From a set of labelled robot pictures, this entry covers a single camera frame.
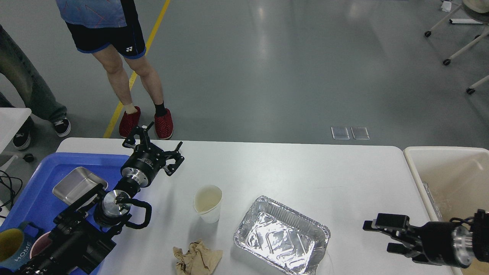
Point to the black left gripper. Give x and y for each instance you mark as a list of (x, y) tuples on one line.
[(146, 160)]

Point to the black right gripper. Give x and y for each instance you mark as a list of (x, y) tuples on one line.
[(441, 243)]

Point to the stainless steel rectangular tray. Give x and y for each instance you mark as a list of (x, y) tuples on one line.
[(75, 184)]

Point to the aluminium foil tray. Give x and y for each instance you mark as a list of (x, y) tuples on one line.
[(282, 237)]

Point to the pink HOME mug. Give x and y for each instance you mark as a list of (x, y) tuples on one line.
[(40, 244)]

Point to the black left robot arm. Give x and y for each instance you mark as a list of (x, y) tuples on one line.
[(83, 232)]

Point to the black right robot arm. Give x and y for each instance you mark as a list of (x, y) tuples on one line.
[(478, 225)]

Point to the white paper cup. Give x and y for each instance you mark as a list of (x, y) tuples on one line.
[(207, 203)]

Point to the beige plastic waste bin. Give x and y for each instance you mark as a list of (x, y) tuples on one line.
[(452, 181)]

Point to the crumpled brown paper napkin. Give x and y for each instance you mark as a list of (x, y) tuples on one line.
[(198, 260)]

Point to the blue plastic bin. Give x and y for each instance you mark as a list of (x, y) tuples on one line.
[(37, 203)]

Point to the person in blue shirt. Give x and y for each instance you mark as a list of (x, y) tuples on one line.
[(110, 31)]

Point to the white side table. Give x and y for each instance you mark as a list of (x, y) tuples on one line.
[(11, 119)]

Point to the blue HOME mug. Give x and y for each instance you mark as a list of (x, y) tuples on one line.
[(16, 244)]

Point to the white rolling chair base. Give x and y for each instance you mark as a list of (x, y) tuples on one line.
[(463, 27)]

